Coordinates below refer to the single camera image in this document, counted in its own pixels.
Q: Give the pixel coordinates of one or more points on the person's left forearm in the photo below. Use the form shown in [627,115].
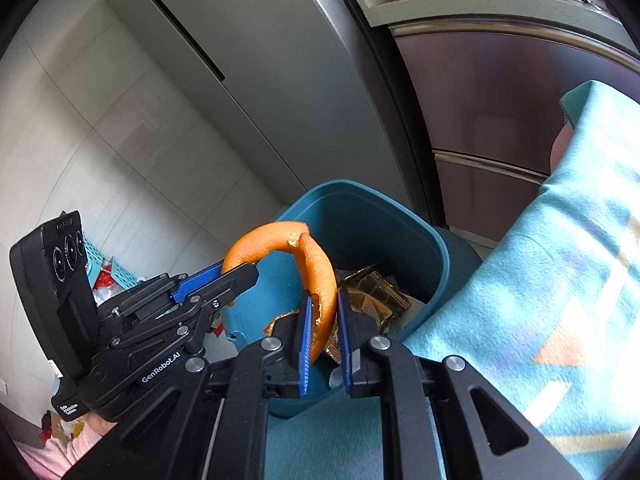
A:
[75,452]

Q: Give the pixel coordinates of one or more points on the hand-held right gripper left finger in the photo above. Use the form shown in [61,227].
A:
[302,345]

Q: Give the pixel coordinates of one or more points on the teal plastic basket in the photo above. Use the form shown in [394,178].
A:
[112,260]

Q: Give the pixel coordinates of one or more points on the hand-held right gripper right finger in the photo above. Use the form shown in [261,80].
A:
[345,340]

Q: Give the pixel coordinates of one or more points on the large orange peel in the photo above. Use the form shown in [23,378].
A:
[320,280]

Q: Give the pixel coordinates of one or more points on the printed teal blanket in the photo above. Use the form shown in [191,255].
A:
[550,310]

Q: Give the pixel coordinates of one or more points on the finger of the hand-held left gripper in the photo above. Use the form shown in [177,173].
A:
[230,285]
[197,284]

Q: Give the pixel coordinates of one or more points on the grey refrigerator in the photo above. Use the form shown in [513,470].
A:
[300,85]

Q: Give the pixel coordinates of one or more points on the teal trash bin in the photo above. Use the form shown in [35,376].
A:
[375,230]

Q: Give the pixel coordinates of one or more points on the kitchen counter with cabinets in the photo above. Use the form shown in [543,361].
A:
[500,85]

